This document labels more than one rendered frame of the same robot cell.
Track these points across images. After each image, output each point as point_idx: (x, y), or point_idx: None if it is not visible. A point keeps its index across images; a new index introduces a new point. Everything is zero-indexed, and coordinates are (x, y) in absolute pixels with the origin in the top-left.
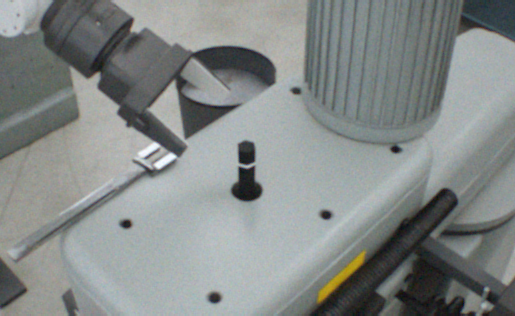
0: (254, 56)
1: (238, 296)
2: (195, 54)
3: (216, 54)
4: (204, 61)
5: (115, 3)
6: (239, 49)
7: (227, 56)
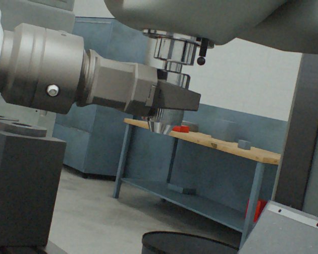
0: (230, 252)
1: None
2: (169, 234)
3: (190, 244)
4: (176, 247)
5: (92, 253)
6: (216, 243)
7: (201, 249)
